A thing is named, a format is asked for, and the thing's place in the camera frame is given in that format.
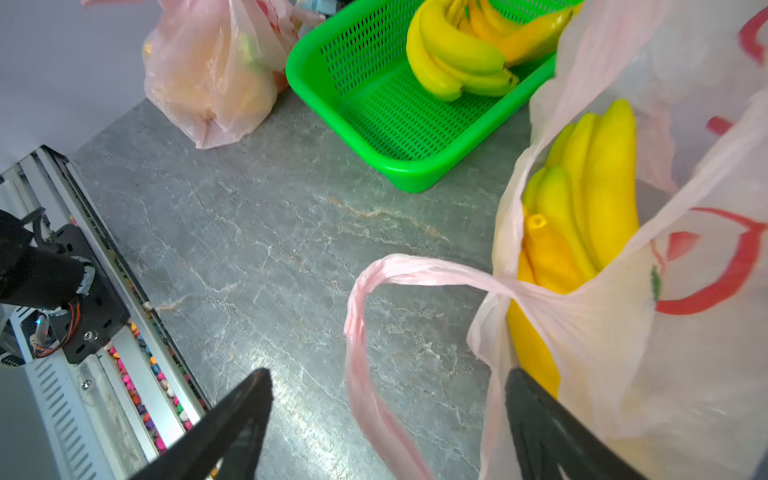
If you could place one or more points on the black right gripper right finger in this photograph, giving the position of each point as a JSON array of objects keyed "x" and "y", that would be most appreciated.
[{"x": 550, "y": 443}]

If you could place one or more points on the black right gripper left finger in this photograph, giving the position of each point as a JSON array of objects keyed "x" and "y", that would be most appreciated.
[{"x": 230, "y": 436}]

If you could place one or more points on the pink peach printed bag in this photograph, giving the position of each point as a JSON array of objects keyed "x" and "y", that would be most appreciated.
[{"x": 663, "y": 355}]

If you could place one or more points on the yellow-green banana bunch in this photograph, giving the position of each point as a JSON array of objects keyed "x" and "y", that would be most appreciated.
[{"x": 579, "y": 209}]

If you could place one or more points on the pink plastic bag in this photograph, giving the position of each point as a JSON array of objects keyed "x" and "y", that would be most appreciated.
[{"x": 216, "y": 68}]

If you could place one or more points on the yellow banana bunch in basket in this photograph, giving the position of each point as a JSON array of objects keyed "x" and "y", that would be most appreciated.
[{"x": 458, "y": 47}]

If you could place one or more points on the green plastic basket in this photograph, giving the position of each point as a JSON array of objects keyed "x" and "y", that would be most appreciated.
[{"x": 353, "y": 72}]

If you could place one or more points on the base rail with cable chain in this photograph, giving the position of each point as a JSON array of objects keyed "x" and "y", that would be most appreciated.
[{"x": 96, "y": 388}]

